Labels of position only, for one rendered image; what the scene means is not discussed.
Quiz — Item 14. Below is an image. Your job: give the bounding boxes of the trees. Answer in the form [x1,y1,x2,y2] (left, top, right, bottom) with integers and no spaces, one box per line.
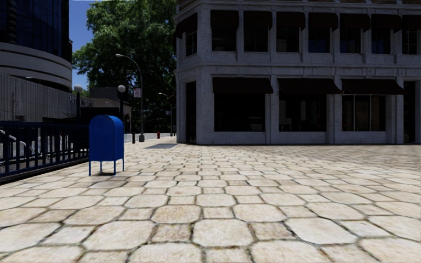
[72,0,178,134]

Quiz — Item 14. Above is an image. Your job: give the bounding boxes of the blue letter box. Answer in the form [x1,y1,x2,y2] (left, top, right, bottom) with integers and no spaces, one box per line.
[88,114,125,176]

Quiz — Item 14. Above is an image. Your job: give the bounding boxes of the grey street lamp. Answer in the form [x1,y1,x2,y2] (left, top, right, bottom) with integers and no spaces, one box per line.
[158,92,174,137]
[115,53,146,142]

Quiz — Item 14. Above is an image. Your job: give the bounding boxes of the dark building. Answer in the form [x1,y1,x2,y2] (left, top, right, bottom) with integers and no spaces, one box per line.
[78,87,133,134]

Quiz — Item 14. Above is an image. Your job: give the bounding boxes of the glass tower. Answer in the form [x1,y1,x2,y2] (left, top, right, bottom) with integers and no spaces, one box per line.
[0,0,77,124]

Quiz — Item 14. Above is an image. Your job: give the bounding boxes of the pale stone building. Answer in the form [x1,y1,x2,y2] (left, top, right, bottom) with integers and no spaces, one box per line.
[173,0,421,146]

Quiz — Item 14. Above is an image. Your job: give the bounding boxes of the dark stairway railing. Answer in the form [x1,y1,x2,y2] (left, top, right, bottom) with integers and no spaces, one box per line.
[0,84,127,184]

